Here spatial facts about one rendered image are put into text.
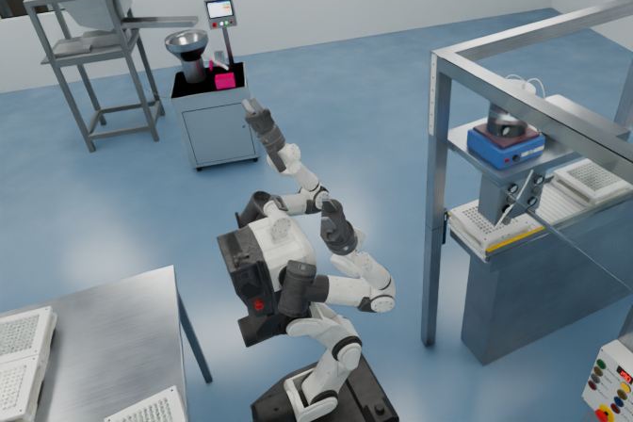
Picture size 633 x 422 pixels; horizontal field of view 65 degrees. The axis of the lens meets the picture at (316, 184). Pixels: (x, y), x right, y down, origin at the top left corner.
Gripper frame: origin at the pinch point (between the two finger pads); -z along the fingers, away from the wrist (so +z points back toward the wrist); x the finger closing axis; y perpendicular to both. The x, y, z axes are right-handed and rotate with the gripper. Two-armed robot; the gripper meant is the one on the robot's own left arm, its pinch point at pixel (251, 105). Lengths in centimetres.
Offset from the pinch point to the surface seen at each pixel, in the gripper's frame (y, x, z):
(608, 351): 12, 103, 90
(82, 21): -102, -306, -71
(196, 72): -122, -225, 9
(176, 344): 69, -31, 62
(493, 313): -36, 30, 148
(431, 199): -40, 23, 78
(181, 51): -115, -214, -12
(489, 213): -31, 54, 78
